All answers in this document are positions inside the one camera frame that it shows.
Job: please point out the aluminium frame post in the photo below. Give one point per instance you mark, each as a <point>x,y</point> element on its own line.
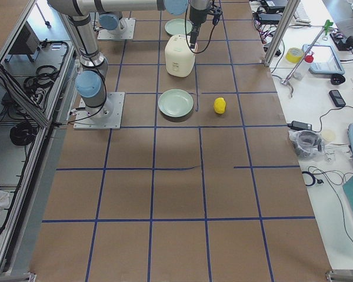
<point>286,18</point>

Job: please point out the yellow tape roll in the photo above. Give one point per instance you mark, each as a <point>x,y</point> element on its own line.
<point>294,55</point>

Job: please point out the metal grabber tool green handle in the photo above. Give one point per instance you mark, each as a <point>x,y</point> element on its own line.
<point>325,29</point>

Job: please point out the teach pendant blue grey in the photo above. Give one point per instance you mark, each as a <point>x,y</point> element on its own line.
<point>326,61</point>

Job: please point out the yellow lemon toy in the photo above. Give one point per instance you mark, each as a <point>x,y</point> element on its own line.
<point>219,105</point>

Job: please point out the pale green plate far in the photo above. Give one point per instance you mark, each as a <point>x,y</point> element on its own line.
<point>178,26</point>

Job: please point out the cream white rice cooker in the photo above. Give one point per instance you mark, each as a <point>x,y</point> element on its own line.
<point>179,58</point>

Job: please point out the black remote device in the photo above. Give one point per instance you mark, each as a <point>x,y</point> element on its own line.
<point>337,98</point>

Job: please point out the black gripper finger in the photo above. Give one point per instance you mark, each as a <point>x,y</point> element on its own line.
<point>194,36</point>

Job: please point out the pale green plate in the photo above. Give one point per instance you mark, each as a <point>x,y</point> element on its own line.
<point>178,26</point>
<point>175,103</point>

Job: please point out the black power adapter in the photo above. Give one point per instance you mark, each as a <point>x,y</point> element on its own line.
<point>298,126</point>

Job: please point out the pale green plate near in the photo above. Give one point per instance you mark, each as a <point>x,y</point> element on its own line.
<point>175,103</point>

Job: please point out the black coiled cable floor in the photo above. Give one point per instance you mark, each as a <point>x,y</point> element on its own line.
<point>22,134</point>

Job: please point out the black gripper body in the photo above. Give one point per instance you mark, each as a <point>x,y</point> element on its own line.
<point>198,16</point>

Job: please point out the plastic bag with cables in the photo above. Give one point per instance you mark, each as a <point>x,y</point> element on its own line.
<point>307,144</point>

